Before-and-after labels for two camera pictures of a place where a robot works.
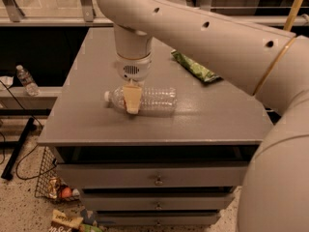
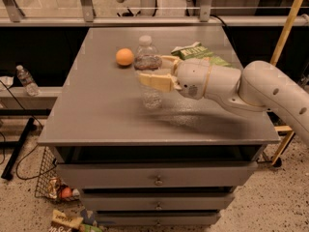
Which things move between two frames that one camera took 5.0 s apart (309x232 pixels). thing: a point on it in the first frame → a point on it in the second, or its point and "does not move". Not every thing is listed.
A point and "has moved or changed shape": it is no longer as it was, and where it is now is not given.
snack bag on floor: (63, 222) does not move
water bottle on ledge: (25, 78) does not move
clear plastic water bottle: (151, 99) has moved or changed shape
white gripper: (134, 69) → (192, 77)
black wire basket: (49, 183) does not move
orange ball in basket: (67, 192) does not move
